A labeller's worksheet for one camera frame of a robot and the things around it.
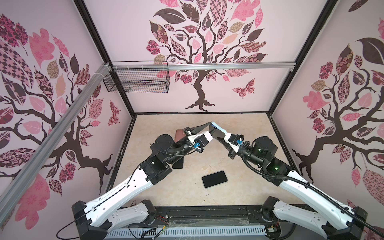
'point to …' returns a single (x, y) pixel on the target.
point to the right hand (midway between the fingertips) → (220, 135)
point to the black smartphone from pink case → (179, 164)
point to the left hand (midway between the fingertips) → (211, 126)
